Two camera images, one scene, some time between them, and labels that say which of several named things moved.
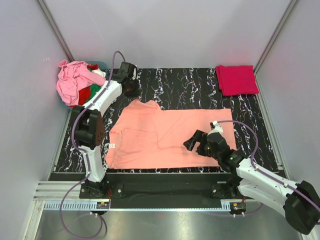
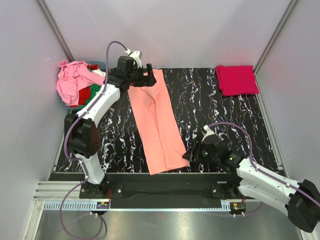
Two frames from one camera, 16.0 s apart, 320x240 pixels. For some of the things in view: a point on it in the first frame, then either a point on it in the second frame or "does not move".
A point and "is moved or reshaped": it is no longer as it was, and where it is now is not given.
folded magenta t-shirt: [237, 80] does not move
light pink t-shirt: [73, 76] does not move
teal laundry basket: [102, 64] does not move
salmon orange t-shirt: [141, 135] is moved or reshaped
